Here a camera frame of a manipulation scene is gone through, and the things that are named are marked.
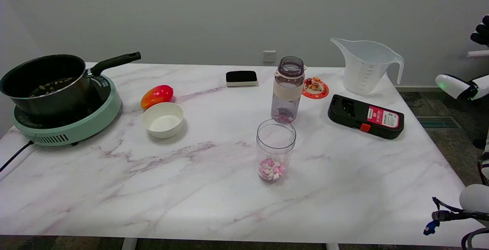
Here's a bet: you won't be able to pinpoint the large translucent measuring jug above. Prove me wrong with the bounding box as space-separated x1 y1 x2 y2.
330 37 405 95

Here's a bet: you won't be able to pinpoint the white wrist pod green light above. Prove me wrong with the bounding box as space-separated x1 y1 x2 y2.
435 74 478 100

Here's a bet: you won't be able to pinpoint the black saucepan with handle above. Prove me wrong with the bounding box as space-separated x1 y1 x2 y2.
0 52 141 117

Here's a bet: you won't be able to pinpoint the clear plastic measuring cup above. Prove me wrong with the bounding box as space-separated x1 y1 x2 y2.
256 119 297 182

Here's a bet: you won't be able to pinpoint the orange round coaster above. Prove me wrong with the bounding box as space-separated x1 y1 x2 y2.
302 77 329 100

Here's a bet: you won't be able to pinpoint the clear purple water bottle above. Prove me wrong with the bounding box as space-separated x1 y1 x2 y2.
271 56 307 124

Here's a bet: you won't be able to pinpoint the black power cord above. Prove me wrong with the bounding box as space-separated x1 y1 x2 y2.
0 140 34 172

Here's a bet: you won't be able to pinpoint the metal floor vent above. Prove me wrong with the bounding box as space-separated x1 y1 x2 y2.
416 116 463 130

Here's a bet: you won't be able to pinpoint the black device with red label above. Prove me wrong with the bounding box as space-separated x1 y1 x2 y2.
328 94 405 140

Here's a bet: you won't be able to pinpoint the white round bowl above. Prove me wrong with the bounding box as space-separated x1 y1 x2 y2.
142 102 184 139

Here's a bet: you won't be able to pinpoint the black sleeved cable bundle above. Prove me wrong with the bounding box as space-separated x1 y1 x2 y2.
423 196 489 236

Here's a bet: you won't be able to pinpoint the red orange mango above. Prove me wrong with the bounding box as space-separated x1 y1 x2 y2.
141 85 174 110

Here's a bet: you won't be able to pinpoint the brown food bits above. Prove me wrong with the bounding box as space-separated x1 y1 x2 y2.
30 76 75 97

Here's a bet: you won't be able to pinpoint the mint green induction cooker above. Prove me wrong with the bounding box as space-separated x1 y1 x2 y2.
11 73 122 146

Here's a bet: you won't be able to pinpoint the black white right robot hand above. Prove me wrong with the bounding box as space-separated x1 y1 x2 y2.
470 15 489 46

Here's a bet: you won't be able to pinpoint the black whiteboard eraser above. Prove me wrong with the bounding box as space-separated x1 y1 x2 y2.
226 70 258 87

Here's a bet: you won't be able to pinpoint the pink white candy pieces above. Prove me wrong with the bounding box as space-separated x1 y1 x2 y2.
259 158 286 181
273 109 295 124

